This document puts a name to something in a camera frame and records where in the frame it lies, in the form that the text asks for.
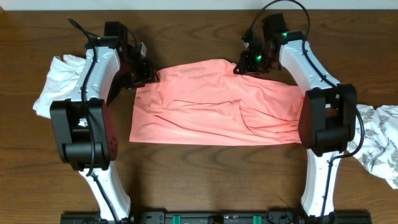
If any pink shirt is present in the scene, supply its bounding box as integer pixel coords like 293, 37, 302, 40
129, 59, 303, 146

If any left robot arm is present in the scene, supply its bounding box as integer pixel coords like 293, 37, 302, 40
50, 19, 159, 223

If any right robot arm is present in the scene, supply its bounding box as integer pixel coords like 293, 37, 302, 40
234, 13, 357, 223

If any black folded shirt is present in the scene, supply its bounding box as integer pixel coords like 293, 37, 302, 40
106, 75, 121, 105

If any white folded shirt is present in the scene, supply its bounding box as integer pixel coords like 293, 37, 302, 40
33, 54, 86, 118

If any white fern print shirt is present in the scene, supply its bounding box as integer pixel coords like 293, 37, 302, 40
354, 104, 397, 189

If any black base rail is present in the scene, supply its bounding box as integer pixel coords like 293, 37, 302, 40
60, 210, 373, 224

